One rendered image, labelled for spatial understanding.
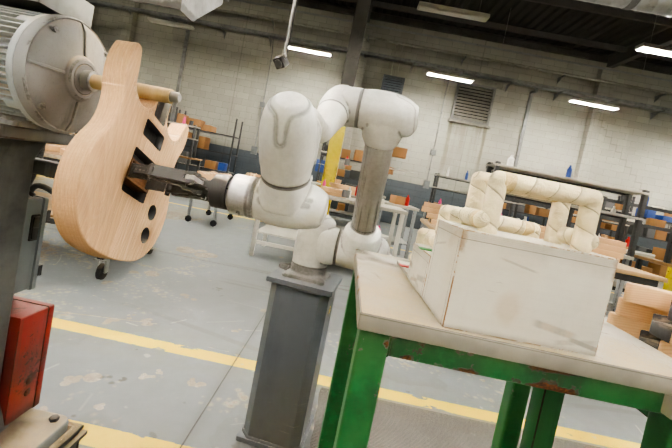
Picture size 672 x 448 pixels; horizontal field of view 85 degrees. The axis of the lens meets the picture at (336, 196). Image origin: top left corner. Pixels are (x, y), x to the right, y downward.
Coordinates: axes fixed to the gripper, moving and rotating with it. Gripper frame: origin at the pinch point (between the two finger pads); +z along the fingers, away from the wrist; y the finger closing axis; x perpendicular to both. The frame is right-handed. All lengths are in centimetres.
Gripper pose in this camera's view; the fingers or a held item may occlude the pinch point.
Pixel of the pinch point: (141, 176)
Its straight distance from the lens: 91.6
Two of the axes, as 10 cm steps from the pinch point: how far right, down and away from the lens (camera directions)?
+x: 1.8, -9.3, 3.1
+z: -9.8, -1.8, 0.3
